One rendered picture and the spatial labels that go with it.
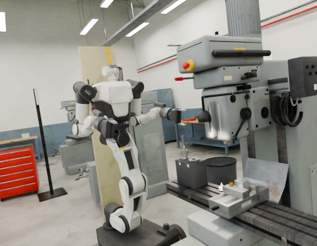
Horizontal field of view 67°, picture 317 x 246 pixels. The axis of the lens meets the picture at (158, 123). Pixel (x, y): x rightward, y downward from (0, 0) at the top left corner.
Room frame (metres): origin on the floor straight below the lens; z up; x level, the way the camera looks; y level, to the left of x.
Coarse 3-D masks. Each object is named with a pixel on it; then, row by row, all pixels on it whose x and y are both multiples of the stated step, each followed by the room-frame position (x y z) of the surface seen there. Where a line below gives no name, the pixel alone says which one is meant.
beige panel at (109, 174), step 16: (80, 48) 2.76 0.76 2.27; (96, 48) 2.85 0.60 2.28; (112, 48) 2.95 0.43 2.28; (96, 64) 2.84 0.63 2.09; (112, 64) 2.94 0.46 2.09; (96, 80) 2.82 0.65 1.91; (96, 144) 2.77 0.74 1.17; (96, 160) 2.75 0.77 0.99; (112, 160) 2.85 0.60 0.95; (112, 176) 2.84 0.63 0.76; (112, 192) 2.82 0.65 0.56
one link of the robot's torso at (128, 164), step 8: (112, 144) 1.73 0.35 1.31; (128, 144) 1.85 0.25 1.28; (120, 152) 1.69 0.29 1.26; (128, 152) 1.78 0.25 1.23; (136, 152) 1.77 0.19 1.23; (120, 160) 1.72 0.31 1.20; (128, 160) 1.76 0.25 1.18; (136, 160) 1.74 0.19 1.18; (120, 168) 1.75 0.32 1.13; (128, 168) 1.68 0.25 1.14; (136, 168) 1.72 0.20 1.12; (128, 176) 1.67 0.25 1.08; (136, 176) 1.69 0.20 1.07; (128, 184) 1.65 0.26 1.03; (136, 184) 1.66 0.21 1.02; (144, 184) 1.71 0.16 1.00; (136, 192) 1.69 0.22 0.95
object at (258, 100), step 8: (256, 88) 1.44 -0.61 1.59; (264, 88) 1.47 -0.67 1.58; (256, 96) 1.43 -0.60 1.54; (264, 96) 1.47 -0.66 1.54; (248, 104) 1.42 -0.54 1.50; (256, 104) 1.43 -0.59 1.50; (264, 104) 1.46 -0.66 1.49; (256, 112) 1.42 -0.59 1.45; (264, 112) 1.45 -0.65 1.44; (248, 120) 1.43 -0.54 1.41; (256, 120) 1.42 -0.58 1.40; (264, 120) 1.46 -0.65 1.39; (256, 128) 1.42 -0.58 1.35
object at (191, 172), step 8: (176, 160) 1.85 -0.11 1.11; (184, 160) 1.81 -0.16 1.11; (192, 160) 1.74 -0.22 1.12; (200, 160) 1.76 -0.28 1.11; (176, 168) 1.86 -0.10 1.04; (184, 168) 1.78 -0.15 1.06; (192, 168) 1.70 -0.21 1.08; (200, 168) 1.72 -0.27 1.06; (184, 176) 1.79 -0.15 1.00; (192, 176) 1.70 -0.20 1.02; (200, 176) 1.72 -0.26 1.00; (184, 184) 1.80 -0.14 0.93; (192, 184) 1.71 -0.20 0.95; (200, 184) 1.71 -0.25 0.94
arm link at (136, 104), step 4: (132, 100) 1.96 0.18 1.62; (136, 100) 1.95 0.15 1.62; (140, 100) 1.98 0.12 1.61; (132, 104) 1.97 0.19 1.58; (136, 104) 1.96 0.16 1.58; (140, 104) 1.99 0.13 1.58; (132, 108) 1.98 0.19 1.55; (136, 108) 1.97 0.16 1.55; (140, 108) 2.00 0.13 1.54; (132, 112) 1.98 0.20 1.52; (136, 112) 1.98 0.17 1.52; (140, 112) 2.01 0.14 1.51; (132, 116) 1.97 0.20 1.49; (132, 120) 1.97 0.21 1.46; (132, 124) 1.98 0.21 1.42
